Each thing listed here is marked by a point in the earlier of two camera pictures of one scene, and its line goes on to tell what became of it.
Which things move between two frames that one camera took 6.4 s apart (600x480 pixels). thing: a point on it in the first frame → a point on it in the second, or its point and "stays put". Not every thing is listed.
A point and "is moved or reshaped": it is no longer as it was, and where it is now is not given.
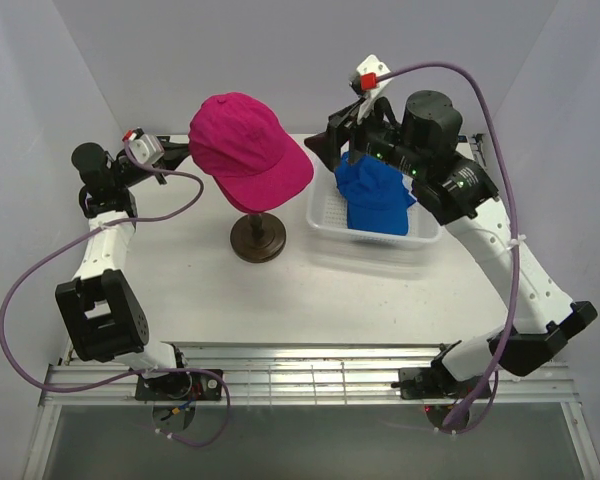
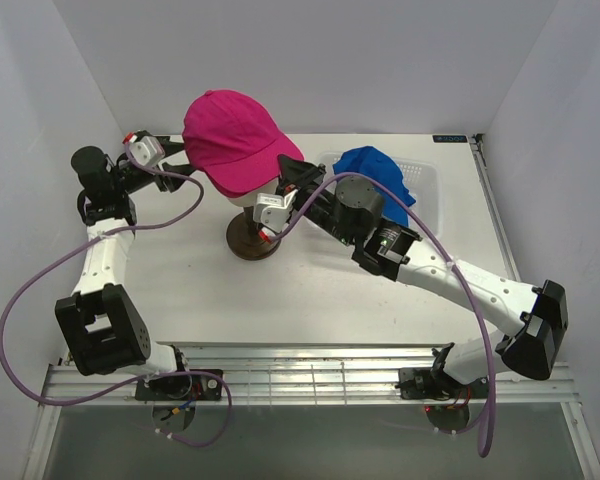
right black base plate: (429, 384) stays put
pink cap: (238, 142) is moved or reshaped
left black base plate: (179, 386) stays put
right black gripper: (326, 144) → (294, 171)
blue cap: (376, 195) stays put
